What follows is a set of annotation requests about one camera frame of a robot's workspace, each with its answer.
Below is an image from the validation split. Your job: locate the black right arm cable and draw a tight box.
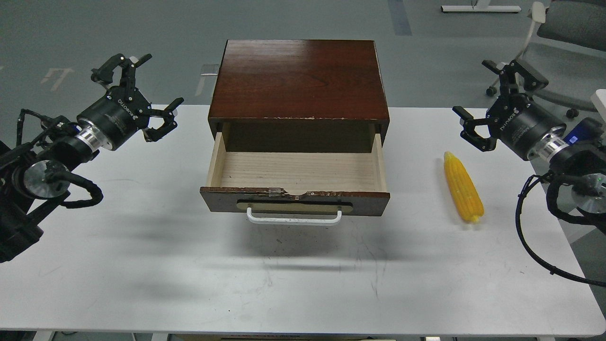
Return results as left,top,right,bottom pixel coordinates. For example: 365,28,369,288
515,173,606,288

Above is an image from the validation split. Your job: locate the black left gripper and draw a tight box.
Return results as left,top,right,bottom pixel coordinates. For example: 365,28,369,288
77,53,185,152

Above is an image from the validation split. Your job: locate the grey office chair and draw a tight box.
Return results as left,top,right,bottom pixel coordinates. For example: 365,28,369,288
486,0,606,119

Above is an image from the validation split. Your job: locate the white table base bar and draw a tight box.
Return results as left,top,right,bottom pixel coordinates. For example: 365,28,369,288
441,0,521,13

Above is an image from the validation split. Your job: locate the dark wooden cabinet box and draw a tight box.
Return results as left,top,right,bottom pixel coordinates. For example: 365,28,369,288
208,39,390,153

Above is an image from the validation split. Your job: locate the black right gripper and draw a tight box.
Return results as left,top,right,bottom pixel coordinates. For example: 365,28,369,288
452,59,566,160

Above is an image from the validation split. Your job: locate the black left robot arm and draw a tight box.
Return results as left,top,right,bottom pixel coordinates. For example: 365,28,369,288
0,54,184,262

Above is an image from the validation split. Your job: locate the wooden drawer with white handle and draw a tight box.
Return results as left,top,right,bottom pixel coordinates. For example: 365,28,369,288
199,124,391,226

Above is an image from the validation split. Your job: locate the yellow corn cob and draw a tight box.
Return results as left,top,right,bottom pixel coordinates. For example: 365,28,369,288
444,151,484,223

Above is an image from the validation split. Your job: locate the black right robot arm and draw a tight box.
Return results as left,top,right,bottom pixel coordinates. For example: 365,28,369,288
453,60,605,232

